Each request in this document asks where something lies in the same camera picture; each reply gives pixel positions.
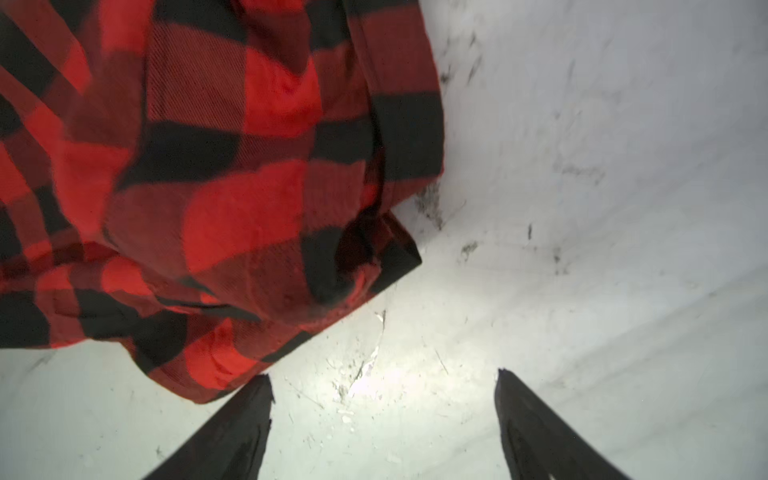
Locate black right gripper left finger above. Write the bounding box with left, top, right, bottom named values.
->
left=146, top=375, right=274, bottom=480

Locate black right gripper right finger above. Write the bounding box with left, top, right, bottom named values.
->
left=494, top=369, right=628, bottom=480

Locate red black plaid shirt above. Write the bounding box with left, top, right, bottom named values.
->
left=1, top=1, right=444, bottom=403

